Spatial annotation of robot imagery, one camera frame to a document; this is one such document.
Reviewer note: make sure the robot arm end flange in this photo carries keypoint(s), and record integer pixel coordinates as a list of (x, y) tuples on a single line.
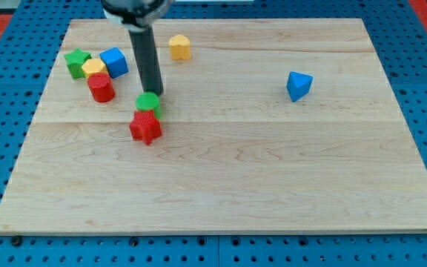
[(135, 15)]

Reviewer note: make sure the blue triangle block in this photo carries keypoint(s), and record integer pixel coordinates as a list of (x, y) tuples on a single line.
[(298, 85)]

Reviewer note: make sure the wooden board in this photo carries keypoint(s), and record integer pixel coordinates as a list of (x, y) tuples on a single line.
[(236, 155)]

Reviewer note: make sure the red star block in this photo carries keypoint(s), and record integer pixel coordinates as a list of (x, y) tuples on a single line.
[(145, 127)]

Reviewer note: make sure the green cylinder block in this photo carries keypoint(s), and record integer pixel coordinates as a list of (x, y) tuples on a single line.
[(149, 101)]

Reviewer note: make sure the yellow heart block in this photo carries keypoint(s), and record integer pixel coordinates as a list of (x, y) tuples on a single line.
[(180, 47)]

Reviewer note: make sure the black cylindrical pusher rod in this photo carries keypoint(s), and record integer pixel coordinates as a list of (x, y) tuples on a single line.
[(147, 60)]

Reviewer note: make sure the red cylinder block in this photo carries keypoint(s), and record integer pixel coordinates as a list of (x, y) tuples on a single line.
[(101, 87)]

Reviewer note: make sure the blue cube block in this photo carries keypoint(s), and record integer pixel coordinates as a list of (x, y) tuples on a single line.
[(115, 62)]

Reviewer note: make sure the yellow hexagon block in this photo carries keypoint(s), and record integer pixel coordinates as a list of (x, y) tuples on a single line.
[(92, 66)]

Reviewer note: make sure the green star block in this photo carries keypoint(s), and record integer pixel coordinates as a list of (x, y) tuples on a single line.
[(75, 60)]

